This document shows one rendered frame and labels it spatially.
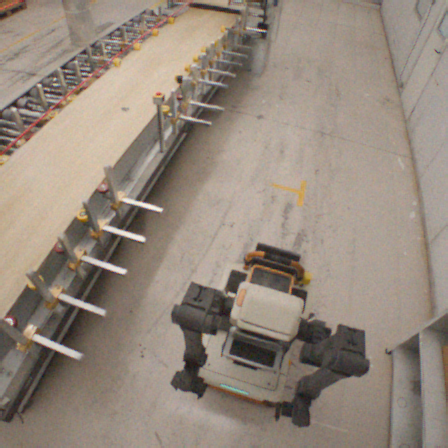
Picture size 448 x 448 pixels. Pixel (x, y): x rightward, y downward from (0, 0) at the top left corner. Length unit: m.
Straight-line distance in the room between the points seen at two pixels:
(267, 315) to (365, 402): 1.68
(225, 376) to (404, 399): 1.30
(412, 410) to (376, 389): 0.28
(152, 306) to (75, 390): 0.83
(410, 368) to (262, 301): 1.84
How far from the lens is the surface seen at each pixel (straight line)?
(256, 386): 2.22
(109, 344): 2.63
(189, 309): 0.88
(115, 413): 2.51
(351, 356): 0.92
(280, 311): 1.19
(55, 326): 2.00
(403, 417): 2.70
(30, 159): 2.66
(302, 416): 1.27
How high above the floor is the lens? 2.43
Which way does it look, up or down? 51 degrees down
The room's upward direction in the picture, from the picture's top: 6 degrees clockwise
